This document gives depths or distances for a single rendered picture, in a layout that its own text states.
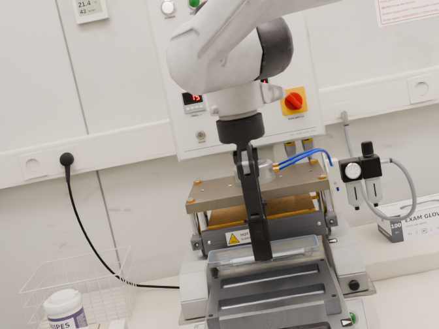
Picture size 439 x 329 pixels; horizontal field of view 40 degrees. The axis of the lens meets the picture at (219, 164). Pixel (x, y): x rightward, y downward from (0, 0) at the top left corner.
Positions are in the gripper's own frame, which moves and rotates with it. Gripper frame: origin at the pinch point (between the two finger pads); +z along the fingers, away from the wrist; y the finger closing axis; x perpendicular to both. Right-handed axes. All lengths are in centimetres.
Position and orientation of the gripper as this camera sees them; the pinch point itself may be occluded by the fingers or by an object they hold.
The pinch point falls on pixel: (260, 234)
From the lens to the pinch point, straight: 102.4
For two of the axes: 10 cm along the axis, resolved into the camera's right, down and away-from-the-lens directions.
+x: 9.8, -1.7, -0.9
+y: -0.5, 2.2, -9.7
